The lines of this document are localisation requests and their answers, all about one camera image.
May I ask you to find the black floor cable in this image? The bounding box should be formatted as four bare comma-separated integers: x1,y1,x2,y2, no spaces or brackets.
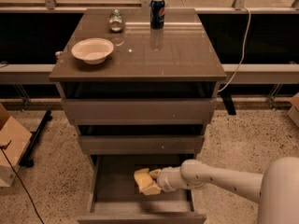
0,140,46,224

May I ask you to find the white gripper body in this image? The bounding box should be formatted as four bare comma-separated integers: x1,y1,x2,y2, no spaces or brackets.
156,167,184,192

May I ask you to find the white cable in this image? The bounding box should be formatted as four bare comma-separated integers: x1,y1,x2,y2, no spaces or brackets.
218,7,252,93

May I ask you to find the small metal knob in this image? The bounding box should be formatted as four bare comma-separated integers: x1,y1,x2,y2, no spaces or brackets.
55,51,63,61

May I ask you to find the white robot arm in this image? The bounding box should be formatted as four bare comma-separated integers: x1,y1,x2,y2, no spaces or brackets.
139,157,299,224

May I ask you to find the grey open bottom drawer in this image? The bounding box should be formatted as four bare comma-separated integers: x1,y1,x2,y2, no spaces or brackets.
78,155,206,224

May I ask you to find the white bowl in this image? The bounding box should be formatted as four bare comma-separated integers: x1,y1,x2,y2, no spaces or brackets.
71,38,114,64

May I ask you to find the blue pepsi can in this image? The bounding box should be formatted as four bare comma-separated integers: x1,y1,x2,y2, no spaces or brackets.
150,0,165,29

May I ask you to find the clear glass jar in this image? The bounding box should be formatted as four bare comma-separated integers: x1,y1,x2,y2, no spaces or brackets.
108,9,124,33

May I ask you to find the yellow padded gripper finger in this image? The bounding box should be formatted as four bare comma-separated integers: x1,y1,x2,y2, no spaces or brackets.
141,184,161,196
149,169,162,179

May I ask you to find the yellow sponge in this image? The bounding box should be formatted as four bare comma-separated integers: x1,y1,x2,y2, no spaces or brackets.
134,168,154,195

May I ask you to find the black stand leg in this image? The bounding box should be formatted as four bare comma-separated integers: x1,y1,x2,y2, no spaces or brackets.
19,110,52,168

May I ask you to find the grey top drawer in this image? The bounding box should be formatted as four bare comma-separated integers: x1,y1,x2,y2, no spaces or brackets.
62,99,216,125

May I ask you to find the cardboard box right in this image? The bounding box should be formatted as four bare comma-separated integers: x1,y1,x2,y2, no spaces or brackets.
287,92,299,127

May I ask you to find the cardboard box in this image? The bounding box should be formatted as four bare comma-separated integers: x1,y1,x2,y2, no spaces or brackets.
0,104,31,187
287,92,299,127

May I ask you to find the grey drawer cabinet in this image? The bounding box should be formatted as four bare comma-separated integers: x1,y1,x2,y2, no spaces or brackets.
49,7,228,173

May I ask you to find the grey middle drawer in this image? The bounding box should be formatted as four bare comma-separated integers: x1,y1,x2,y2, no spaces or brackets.
78,135,204,155

